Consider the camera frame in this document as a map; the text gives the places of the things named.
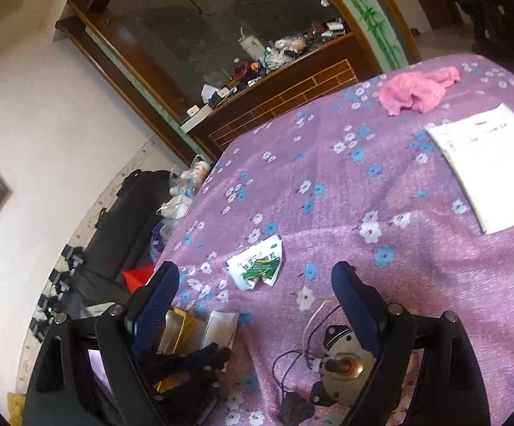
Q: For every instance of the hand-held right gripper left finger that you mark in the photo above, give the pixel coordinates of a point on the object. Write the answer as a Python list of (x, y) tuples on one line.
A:
[(154, 306)]

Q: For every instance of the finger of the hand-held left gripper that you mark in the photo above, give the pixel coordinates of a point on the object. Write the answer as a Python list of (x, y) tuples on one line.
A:
[(185, 380), (194, 357)]

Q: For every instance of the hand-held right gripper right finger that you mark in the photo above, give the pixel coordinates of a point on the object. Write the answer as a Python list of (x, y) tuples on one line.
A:
[(354, 310)]

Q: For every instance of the gold foil packet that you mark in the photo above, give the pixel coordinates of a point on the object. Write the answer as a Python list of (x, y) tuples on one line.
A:
[(183, 326)]

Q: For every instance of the white printed packet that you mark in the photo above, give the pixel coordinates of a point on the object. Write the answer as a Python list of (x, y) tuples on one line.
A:
[(219, 326)]

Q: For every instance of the red paper bag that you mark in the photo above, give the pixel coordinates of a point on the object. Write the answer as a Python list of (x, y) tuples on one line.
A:
[(138, 277)]

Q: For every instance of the purple plastic bag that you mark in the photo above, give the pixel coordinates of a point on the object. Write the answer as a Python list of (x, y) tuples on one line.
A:
[(157, 237)]

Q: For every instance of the black leather sofa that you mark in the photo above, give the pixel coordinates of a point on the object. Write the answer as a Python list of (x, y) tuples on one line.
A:
[(119, 230)]

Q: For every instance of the black boxy device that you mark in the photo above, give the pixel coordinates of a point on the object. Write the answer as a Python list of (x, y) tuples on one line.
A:
[(47, 304), (39, 327), (72, 254), (59, 280)]

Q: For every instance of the green and white packet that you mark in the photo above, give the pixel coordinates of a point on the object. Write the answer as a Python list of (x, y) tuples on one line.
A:
[(257, 264)]

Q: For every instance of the purple floral tablecloth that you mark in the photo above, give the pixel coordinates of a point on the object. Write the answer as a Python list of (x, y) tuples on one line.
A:
[(350, 186)]

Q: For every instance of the clear plastic bag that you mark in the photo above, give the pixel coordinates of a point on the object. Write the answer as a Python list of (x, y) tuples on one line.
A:
[(185, 182)]

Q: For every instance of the white paper booklet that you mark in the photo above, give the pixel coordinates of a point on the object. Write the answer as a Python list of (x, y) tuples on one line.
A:
[(487, 164)]

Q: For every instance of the pink cloth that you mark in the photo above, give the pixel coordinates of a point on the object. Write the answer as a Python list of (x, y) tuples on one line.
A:
[(416, 91)]

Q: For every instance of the wooden glass-front cabinet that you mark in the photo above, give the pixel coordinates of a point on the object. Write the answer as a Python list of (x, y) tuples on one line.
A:
[(283, 93)]

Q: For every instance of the clutter of small shelf items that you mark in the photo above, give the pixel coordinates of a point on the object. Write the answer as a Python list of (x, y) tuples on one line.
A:
[(274, 62)]

